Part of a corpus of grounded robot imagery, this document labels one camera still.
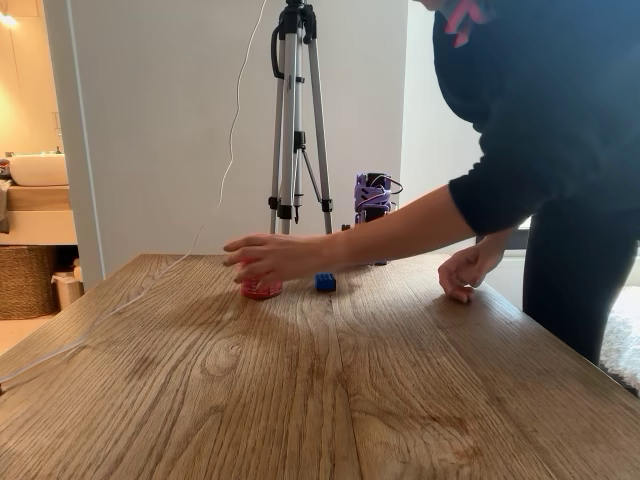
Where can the blue toy brick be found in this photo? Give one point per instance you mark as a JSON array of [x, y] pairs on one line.
[[325, 282]]

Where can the red printed cup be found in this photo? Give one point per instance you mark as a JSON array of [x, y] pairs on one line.
[[260, 290]]

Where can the person's right forearm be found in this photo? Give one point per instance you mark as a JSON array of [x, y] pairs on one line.
[[395, 235]]

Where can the person's left forearm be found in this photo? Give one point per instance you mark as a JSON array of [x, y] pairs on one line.
[[492, 246]]

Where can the purple robot arm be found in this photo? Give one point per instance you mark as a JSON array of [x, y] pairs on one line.
[[362, 186]]

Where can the person's left hand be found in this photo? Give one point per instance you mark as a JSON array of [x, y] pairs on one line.
[[462, 272]]

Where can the person's right hand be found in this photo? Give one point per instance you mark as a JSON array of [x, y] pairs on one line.
[[277, 257]]

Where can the person's body in dark clothes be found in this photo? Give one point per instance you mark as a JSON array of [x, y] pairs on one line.
[[550, 125]]

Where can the white fluffy rug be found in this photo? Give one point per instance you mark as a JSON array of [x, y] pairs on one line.
[[622, 340]]

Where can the white bag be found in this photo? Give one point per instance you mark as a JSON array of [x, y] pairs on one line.
[[67, 290]]

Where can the white wash basin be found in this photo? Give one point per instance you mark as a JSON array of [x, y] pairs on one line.
[[40, 170]]

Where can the wooden vanity counter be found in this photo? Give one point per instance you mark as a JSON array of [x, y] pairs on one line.
[[37, 210]]

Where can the woven wicker basket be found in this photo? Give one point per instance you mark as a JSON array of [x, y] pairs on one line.
[[25, 282]]

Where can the grey towel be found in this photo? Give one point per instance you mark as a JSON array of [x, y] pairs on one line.
[[4, 205]]

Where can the silver camera tripod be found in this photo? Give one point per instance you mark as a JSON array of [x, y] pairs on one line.
[[287, 125]]

